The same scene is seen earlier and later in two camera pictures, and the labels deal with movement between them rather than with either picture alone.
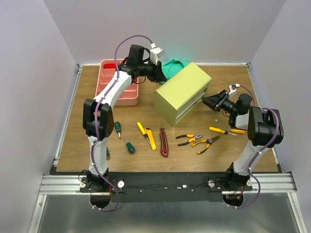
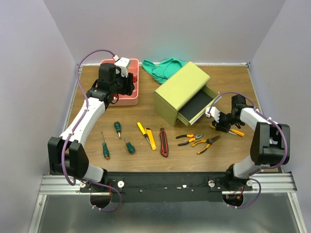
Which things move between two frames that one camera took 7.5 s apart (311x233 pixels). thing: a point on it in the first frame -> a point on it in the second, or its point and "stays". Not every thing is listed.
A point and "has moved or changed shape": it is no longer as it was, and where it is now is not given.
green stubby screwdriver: (117, 126) stays
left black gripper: (158, 75) -> (129, 86)
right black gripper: (220, 99) -> (220, 122)
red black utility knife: (164, 150) stays
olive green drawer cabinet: (182, 95) has moved or changed shape
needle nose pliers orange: (208, 141) stays
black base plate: (163, 187) stays
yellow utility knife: (151, 139) stays
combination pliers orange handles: (193, 136) stays
